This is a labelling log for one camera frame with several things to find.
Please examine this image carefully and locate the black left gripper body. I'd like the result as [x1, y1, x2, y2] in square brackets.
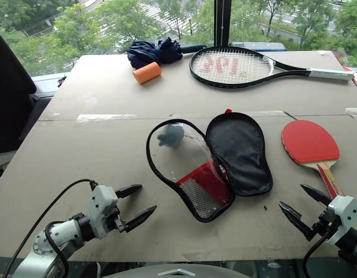
[104, 203, 129, 234]

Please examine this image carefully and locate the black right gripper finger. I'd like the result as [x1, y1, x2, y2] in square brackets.
[278, 202, 316, 242]
[300, 184, 333, 207]

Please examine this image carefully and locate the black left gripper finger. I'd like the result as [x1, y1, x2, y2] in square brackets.
[125, 205, 158, 233]
[114, 184, 143, 199]

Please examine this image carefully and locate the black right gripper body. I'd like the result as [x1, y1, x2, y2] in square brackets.
[311, 206, 342, 237]

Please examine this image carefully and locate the red table tennis paddle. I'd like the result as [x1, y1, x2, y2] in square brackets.
[280, 119, 346, 201]

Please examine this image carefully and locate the black clear paddle case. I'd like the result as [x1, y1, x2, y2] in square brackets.
[145, 108, 274, 224]

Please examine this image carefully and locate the black white tennis racket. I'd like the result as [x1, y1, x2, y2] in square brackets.
[189, 46, 355, 89]

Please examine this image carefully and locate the orange foam cylinder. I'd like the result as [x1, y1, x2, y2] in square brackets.
[132, 61, 163, 86]

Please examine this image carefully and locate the navy blue folded umbrella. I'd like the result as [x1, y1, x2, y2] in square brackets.
[126, 37, 207, 70]

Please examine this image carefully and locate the black chair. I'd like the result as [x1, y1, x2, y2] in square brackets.
[0, 27, 52, 156]

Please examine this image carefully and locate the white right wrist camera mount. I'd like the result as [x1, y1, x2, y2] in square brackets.
[326, 195, 357, 246]

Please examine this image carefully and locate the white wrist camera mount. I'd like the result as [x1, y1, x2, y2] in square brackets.
[326, 195, 357, 246]
[87, 185, 120, 240]

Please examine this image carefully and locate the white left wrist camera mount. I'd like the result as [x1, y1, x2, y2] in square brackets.
[87, 185, 120, 240]

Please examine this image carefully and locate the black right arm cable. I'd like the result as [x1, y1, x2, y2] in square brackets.
[302, 231, 332, 278]

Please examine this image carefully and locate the dark window frame post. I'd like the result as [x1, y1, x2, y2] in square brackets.
[214, 0, 232, 47]

